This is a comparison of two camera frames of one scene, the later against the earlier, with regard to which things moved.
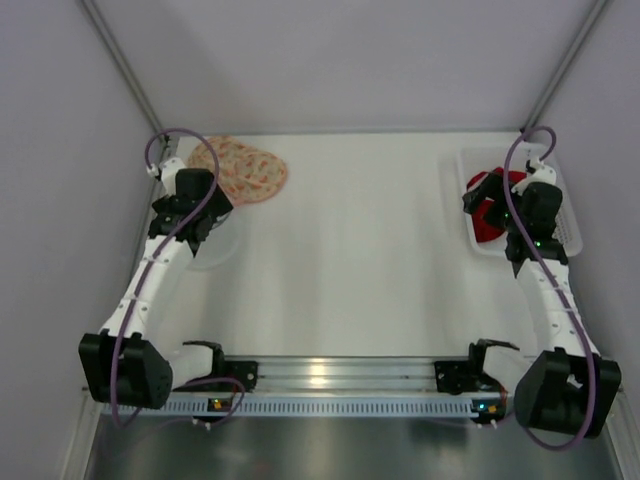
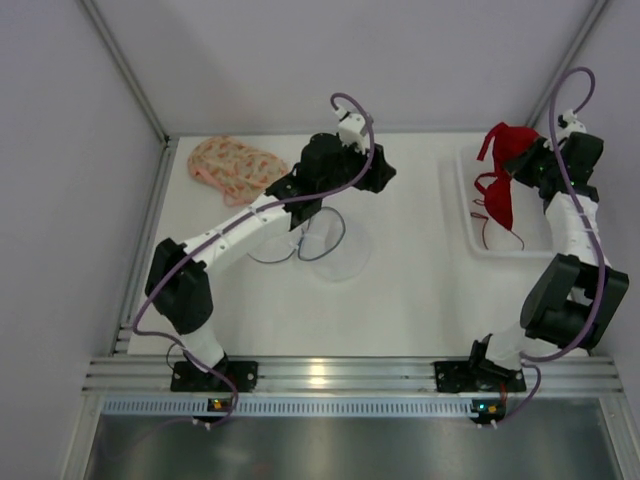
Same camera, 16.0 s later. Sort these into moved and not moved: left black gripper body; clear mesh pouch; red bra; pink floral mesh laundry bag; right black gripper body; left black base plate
Moved: right black gripper body; clear mesh pouch; left black gripper body; red bra
Not moved: left black base plate; pink floral mesh laundry bag
